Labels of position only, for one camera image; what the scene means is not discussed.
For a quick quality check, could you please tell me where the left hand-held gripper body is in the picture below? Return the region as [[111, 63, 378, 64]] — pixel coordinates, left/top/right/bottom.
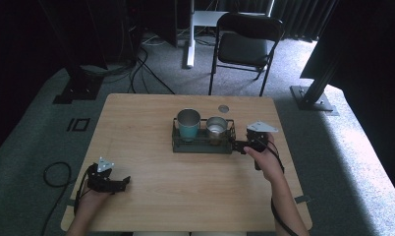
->
[[85, 156, 122, 195]]

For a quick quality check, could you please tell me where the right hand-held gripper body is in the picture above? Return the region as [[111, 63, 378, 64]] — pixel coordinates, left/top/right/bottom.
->
[[245, 120, 280, 171]]

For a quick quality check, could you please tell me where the silver metal cup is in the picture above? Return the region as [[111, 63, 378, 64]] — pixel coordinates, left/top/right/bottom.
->
[[205, 116, 229, 146]]

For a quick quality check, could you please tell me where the dark metal wire rack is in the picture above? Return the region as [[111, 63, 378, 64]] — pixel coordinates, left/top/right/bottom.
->
[[171, 117, 237, 154]]

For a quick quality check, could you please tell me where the teal metal cup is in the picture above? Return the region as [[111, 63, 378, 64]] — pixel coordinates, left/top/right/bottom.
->
[[176, 108, 201, 143]]

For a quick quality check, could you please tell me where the person's left hand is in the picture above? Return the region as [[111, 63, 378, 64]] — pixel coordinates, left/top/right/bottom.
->
[[75, 188, 115, 214]]

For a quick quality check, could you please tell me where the person's right hand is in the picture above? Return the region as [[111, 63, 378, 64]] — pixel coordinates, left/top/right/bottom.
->
[[243, 132, 286, 185]]

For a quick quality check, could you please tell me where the black folding chair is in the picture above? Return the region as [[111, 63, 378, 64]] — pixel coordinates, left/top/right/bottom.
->
[[207, 12, 286, 97]]

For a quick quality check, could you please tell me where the black stand with base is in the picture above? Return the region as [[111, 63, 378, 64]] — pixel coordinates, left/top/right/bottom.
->
[[37, 0, 109, 105]]

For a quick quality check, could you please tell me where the dark curtain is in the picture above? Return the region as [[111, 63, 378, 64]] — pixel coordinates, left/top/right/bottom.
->
[[269, 0, 338, 42]]

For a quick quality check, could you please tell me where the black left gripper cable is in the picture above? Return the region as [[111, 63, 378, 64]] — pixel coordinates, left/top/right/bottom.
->
[[73, 165, 95, 215]]

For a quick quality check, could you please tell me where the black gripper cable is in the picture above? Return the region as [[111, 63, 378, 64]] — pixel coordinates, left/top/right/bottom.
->
[[73, 165, 95, 215], [253, 135, 300, 236]]

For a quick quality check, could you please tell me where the black looped floor cable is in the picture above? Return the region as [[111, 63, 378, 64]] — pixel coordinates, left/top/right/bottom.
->
[[40, 161, 76, 236]]

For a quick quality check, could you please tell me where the metal stand with base plate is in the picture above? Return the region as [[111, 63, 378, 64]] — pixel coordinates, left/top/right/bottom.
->
[[289, 55, 340, 117]]

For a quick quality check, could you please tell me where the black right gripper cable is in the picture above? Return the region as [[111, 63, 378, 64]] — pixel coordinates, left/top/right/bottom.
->
[[253, 135, 300, 236]]

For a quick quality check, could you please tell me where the bundle of floor cables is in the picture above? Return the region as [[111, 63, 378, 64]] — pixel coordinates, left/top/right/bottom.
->
[[81, 29, 176, 96]]

